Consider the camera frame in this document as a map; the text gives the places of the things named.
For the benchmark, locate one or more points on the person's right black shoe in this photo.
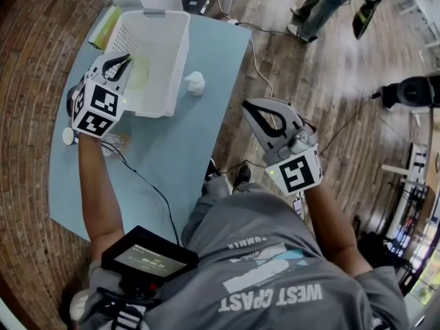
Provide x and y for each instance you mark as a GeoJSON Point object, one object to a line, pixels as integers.
{"type": "Point", "coordinates": [244, 175]}

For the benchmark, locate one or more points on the black office chair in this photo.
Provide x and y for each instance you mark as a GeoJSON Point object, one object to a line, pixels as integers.
{"type": "Point", "coordinates": [416, 93]}

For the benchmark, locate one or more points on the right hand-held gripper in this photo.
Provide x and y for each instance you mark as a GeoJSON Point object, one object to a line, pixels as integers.
{"type": "Point", "coordinates": [295, 174]}

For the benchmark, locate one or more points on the person's left black shoe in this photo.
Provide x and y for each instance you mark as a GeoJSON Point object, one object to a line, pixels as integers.
{"type": "Point", "coordinates": [211, 170]}

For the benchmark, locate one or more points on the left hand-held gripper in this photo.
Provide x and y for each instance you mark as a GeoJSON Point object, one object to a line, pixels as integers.
{"type": "Point", "coordinates": [99, 108]}

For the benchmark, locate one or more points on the grey printed t-shirt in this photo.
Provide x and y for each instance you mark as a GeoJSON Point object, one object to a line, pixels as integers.
{"type": "Point", "coordinates": [261, 287]}

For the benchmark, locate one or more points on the blue and white cup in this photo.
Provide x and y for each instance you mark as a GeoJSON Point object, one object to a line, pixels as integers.
{"type": "Point", "coordinates": [68, 136]}

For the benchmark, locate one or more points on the green carton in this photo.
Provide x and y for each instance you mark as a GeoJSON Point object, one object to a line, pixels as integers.
{"type": "Point", "coordinates": [103, 29]}

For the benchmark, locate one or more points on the person's left hand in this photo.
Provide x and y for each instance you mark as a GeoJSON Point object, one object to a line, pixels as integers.
{"type": "Point", "coordinates": [70, 105]}

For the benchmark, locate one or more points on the small printed packet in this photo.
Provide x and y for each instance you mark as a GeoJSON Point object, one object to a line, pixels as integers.
{"type": "Point", "coordinates": [121, 139]}

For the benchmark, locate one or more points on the person's black shoe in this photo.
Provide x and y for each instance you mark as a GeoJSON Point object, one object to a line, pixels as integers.
{"type": "Point", "coordinates": [211, 170]}
{"type": "Point", "coordinates": [244, 175]}

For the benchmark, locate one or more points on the person's grey trousers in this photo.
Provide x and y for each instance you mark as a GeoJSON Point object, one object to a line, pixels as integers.
{"type": "Point", "coordinates": [206, 201]}

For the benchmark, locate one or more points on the person's right forearm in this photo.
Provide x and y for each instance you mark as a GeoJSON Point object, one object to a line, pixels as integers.
{"type": "Point", "coordinates": [330, 229]}

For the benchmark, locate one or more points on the person's left forearm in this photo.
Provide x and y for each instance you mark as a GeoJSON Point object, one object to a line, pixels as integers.
{"type": "Point", "coordinates": [98, 191]}

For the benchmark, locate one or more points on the black monitor screen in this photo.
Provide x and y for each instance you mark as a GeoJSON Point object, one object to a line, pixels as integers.
{"type": "Point", "coordinates": [148, 256]}

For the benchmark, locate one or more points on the white power strip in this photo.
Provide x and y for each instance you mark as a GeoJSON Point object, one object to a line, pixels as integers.
{"type": "Point", "coordinates": [232, 22]}

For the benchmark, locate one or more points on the black and green board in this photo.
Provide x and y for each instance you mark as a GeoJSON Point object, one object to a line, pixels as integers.
{"type": "Point", "coordinates": [364, 19]}

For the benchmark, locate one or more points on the black chest rig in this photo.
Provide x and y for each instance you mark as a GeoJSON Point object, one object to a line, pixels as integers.
{"type": "Point", "coordinates": [137, 285]}

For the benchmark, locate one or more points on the white plastic basket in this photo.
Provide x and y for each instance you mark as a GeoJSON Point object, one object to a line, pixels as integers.
{"type": "Point", "coordinates": [172, 64]}

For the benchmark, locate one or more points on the light blue table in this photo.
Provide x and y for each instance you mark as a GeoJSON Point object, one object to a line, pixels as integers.
{"type": "Point", "coordinates": [165, 150]}

